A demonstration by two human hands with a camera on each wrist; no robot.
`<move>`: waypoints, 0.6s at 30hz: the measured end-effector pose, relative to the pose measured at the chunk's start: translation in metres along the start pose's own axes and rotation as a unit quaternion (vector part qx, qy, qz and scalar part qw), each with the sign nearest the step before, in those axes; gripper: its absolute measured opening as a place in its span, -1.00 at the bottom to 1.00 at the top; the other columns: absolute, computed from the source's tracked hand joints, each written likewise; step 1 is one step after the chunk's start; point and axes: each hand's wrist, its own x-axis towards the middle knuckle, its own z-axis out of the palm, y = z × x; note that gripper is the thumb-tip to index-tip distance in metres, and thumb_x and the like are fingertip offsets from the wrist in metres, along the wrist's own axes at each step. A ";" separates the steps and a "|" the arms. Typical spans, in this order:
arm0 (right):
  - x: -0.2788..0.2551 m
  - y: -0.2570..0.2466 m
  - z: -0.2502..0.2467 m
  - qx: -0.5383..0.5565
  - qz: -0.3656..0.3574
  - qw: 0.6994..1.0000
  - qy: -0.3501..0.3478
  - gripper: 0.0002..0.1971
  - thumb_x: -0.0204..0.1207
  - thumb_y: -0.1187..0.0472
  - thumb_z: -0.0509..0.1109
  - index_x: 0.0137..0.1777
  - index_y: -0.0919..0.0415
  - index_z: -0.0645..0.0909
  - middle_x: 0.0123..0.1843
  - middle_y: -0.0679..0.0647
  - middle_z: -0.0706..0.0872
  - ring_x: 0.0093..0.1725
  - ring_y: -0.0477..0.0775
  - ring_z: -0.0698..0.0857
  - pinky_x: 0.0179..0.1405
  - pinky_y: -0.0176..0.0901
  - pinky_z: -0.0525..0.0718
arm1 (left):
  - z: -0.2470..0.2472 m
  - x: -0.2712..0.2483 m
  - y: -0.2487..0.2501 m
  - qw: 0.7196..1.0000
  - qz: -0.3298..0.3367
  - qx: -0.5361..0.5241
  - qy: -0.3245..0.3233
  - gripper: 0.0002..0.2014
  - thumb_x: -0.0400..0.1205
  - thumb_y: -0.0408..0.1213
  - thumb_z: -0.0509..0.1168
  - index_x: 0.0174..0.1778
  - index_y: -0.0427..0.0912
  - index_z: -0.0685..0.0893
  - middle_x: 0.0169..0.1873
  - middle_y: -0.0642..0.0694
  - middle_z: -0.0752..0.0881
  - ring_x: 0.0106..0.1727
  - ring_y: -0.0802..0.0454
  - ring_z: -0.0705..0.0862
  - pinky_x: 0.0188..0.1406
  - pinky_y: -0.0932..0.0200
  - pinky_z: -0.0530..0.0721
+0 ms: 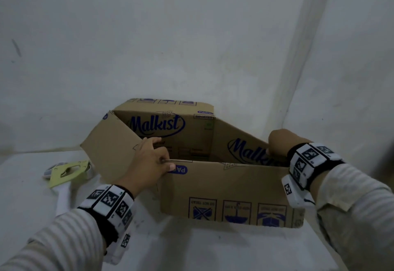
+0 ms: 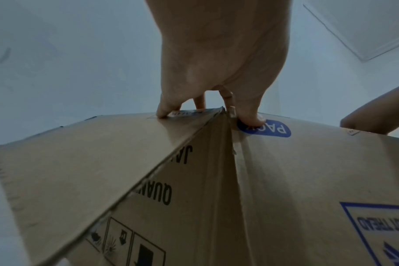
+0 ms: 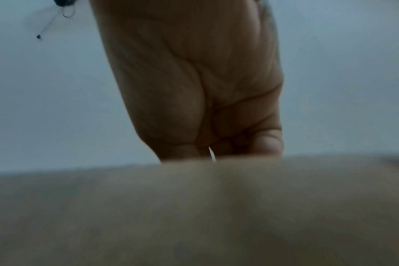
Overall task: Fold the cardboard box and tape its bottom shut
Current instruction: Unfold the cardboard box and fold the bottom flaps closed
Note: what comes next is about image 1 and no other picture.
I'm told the person's right hand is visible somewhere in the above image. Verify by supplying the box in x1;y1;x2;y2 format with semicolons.
266;129;312;166

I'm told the person's left hand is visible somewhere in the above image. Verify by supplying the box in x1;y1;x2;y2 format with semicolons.
121;137;176;198

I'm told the brown cardboard box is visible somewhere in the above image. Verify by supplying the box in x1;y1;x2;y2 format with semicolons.
80;97;305;228

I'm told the yellow tape dispenser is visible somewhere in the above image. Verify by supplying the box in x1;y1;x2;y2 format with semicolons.
43;160;93;218

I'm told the person's left forearm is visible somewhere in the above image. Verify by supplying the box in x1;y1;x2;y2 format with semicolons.
0;208;107;271

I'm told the person's right forearm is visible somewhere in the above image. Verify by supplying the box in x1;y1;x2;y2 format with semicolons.
309;163;394;271

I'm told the black marker wristband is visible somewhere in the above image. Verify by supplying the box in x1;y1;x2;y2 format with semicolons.
287;142;344;192
78;184;135;244

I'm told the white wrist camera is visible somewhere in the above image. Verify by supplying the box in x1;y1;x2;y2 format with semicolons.
281;175;316;209
103;232;132;265

